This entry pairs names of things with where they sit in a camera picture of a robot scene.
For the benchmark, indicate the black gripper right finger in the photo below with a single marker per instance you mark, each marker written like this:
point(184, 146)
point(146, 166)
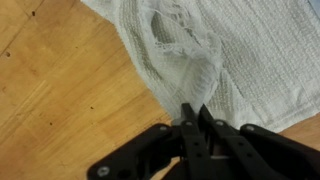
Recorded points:
point(237, 157)

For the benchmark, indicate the white cloth towel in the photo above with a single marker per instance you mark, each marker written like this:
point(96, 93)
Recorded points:
point(247, 61)

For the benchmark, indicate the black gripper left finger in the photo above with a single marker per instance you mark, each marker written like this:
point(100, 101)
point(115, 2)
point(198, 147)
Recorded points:
point(198, 159)

